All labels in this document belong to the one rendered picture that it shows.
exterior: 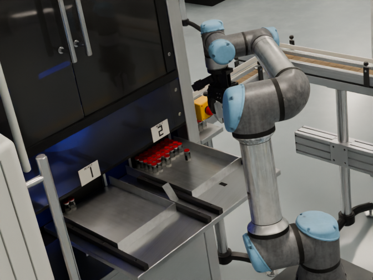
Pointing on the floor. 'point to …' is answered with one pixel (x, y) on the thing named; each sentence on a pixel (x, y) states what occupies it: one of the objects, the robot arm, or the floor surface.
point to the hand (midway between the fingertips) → (220, 119)
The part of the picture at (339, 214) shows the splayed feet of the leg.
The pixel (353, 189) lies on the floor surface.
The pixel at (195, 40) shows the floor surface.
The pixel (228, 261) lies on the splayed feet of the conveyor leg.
